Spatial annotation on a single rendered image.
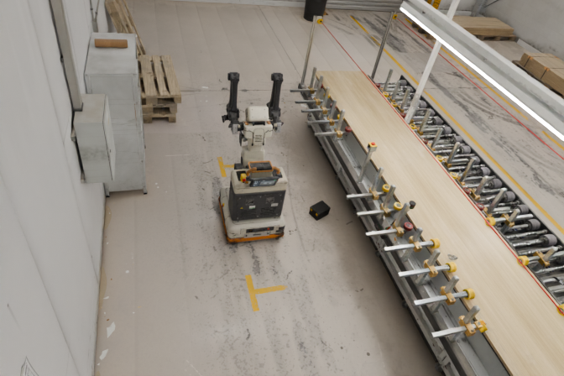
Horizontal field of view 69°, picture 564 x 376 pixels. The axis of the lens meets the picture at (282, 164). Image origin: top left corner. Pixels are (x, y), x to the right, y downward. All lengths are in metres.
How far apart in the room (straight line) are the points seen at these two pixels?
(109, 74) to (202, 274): 2.08
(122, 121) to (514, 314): 3.83
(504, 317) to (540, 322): 0.28
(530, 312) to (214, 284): 2.70
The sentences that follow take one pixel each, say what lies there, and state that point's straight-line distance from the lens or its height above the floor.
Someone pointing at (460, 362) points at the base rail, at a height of 0.70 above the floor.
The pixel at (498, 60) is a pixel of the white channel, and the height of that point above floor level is 2.45.
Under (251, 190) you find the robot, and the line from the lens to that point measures 4.03.
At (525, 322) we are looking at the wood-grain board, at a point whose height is 0.90.
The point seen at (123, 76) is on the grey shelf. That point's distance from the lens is 4.12.
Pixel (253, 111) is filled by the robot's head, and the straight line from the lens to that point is 3.98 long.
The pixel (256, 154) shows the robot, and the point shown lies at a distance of 4.24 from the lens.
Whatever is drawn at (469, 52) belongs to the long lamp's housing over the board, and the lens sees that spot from 3.56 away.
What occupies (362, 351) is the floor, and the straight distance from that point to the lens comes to 4.12.
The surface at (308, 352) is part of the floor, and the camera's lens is 3.98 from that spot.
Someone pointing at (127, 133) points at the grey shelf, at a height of 0.87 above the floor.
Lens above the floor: 3.51
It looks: 39 degrees down
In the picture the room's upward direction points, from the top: 11 degrees clockwise
